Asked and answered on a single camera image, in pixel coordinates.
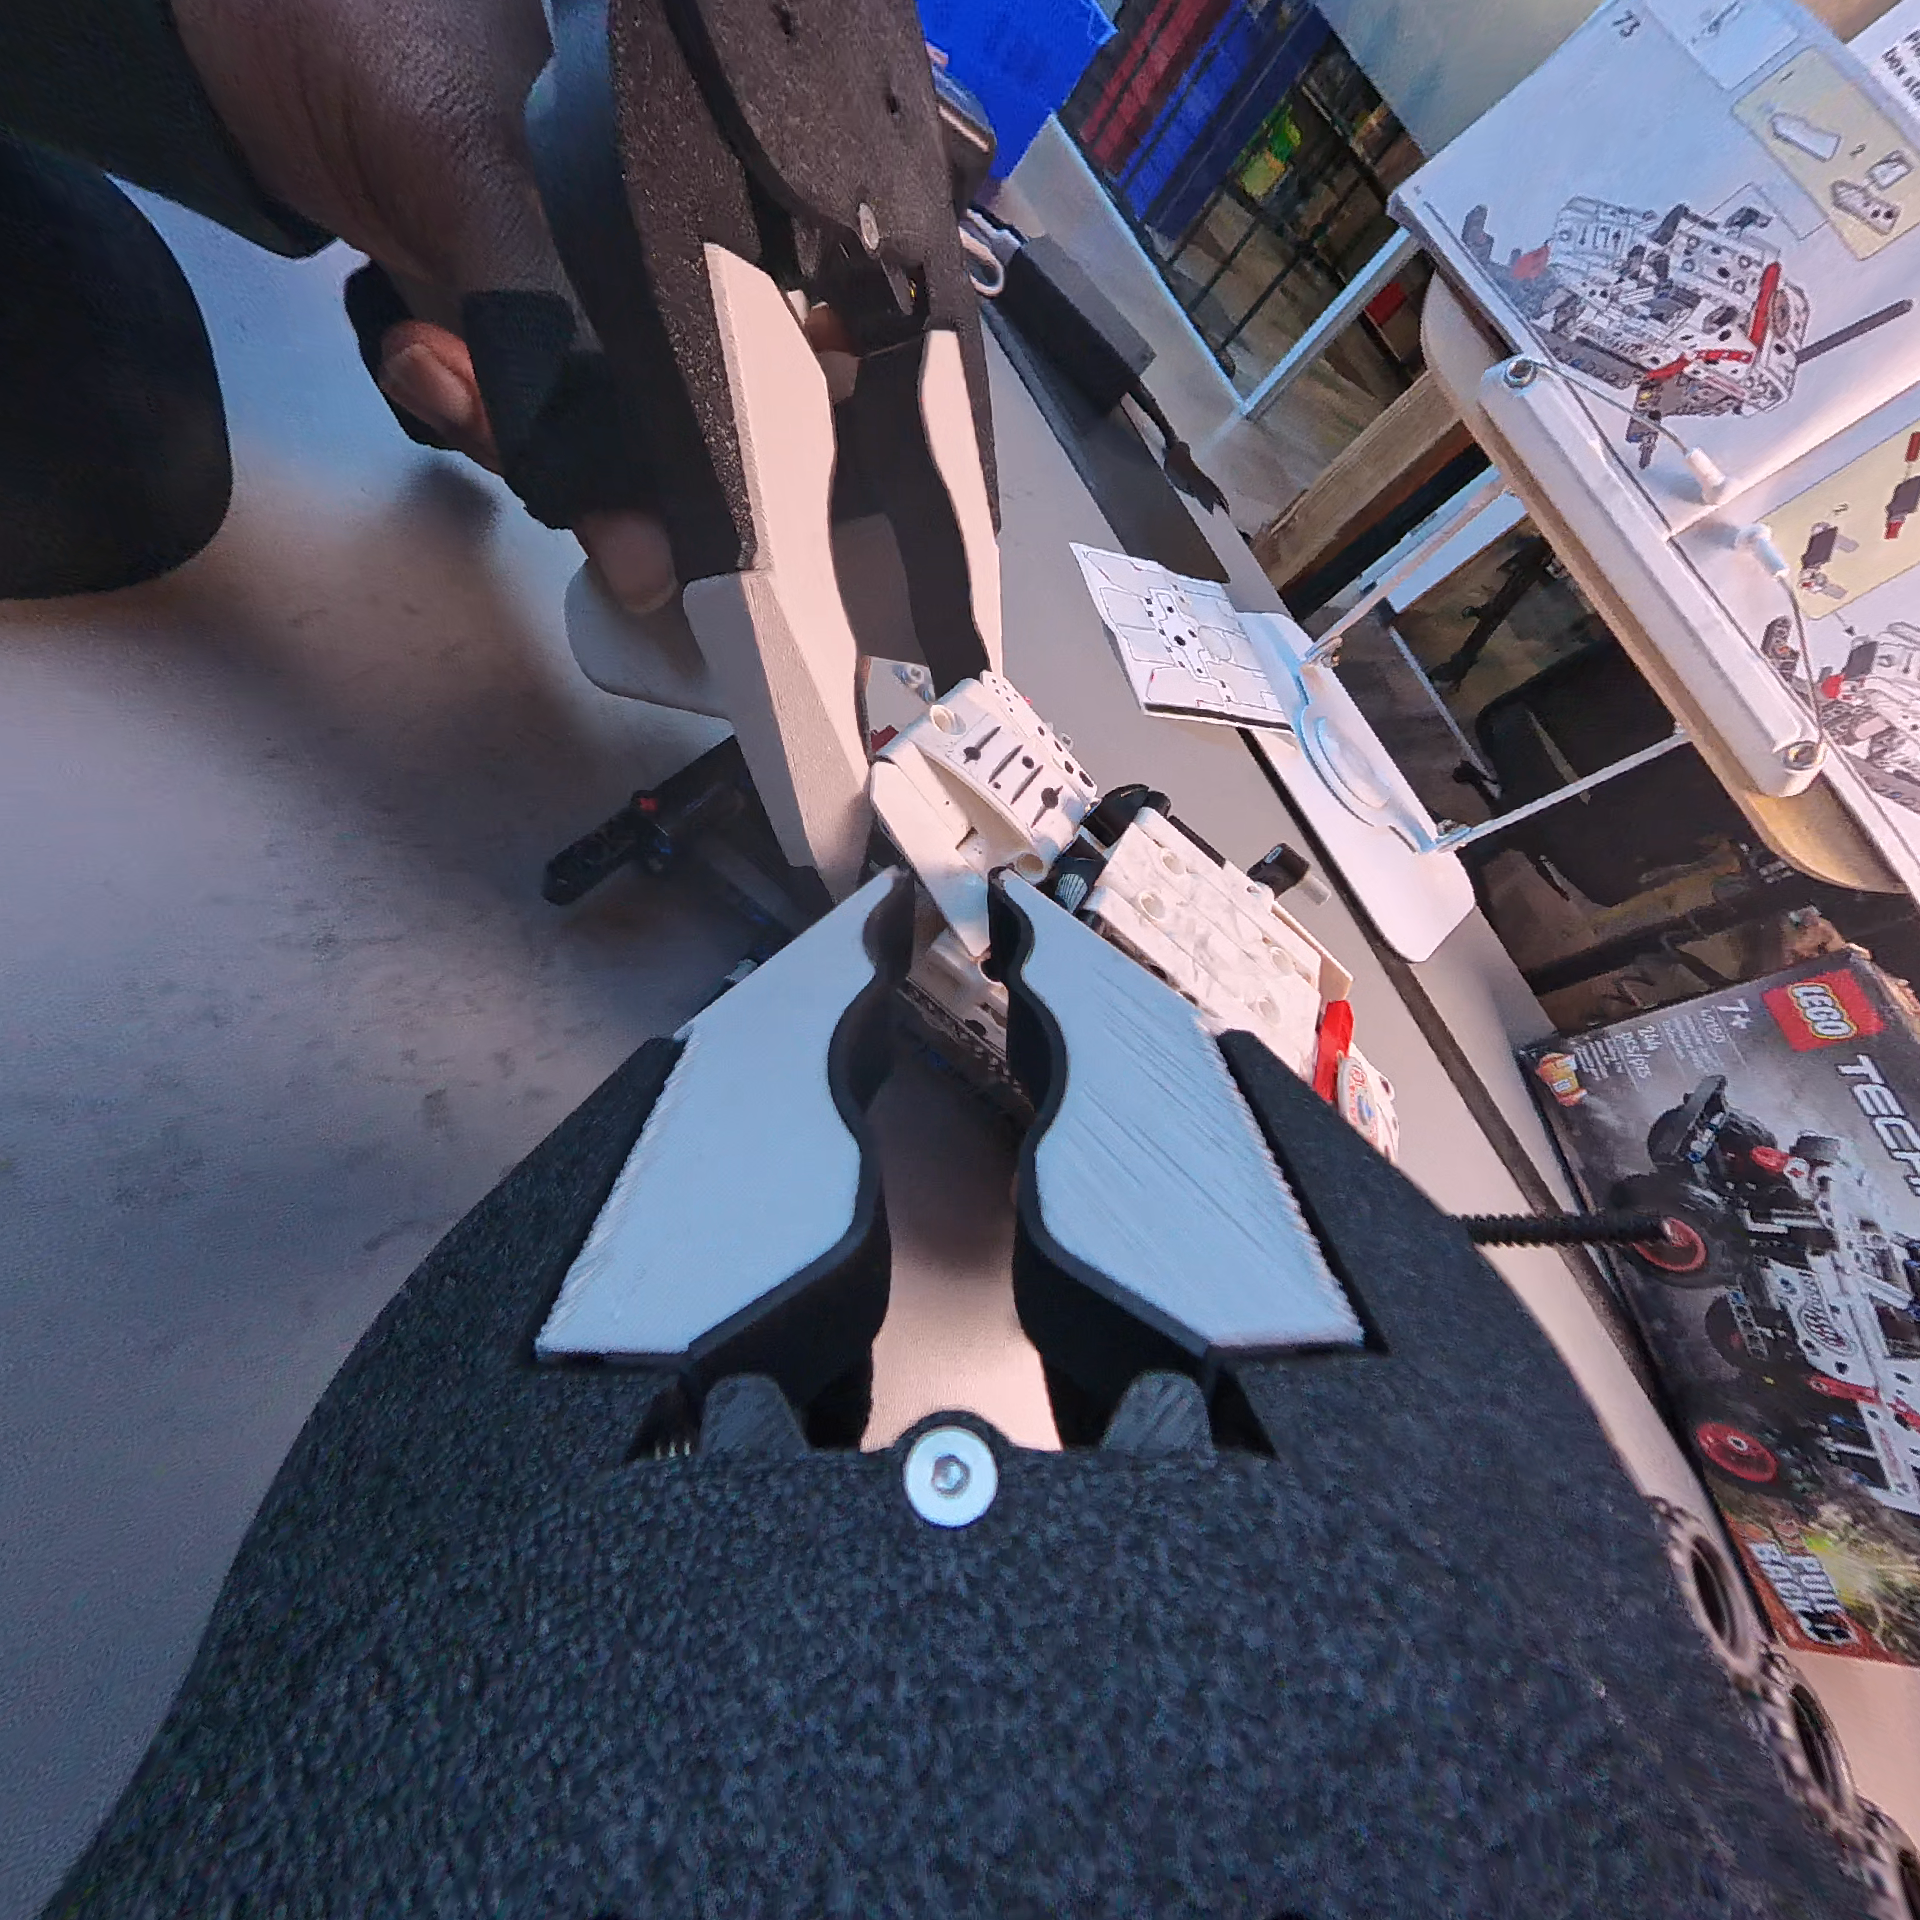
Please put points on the blue plastic bin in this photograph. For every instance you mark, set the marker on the blue plastic bin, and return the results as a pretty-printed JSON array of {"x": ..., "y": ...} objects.
[{"x": 1003, "y": 59}]

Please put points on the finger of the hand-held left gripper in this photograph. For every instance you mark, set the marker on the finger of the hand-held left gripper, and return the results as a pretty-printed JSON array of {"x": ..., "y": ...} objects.
[
  {"x": 780, "y": 674},
  {"x": 968, "y": 510}
]

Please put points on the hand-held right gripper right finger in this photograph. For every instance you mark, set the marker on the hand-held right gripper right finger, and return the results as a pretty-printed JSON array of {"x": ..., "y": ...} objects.
[{"x": 1171, "y": 1185}]

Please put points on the toy truck set box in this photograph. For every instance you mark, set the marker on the toy truck set box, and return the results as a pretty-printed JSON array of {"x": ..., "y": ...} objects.
[{"x": 1770, "y": 1275}]

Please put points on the black toy tyre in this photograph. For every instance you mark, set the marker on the black toy tyre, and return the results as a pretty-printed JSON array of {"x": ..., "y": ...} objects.
[
  {"x": 1710, "y": 1590},
  {"x": 1894, "y": 1869},
  {"x": 1809, "y": 1741}
]

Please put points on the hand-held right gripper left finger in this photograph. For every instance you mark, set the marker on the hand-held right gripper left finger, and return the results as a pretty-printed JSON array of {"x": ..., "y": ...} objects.
[{"x": 720, "y": 1185}]

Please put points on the white sticker sheet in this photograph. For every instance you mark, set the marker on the white sticker sheet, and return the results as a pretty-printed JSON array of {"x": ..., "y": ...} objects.
[{"x": 1185, "y": 630}]

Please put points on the person's left hand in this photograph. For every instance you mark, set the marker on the person's left hand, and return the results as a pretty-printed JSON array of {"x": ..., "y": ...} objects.
[{"x": 376, "y": 135}]

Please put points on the rack of coloured bins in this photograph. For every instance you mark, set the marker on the rack of coloured bins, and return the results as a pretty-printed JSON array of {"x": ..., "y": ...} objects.
[{"x": 1201, "y": 89}]

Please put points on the building instruction booklet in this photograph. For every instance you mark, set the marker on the building instruction booklet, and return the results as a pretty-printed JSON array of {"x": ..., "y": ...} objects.
[{"x": 1650, "y": 182}]

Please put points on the black power adapter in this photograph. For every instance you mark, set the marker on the black power adapter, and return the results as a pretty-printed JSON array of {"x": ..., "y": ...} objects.
[{"x": 1073, "y": 315}]

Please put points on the white toy brick truck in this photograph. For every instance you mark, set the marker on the white toy brick truck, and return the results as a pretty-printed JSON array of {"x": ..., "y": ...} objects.
[{"x": 1185, "y": 902}]

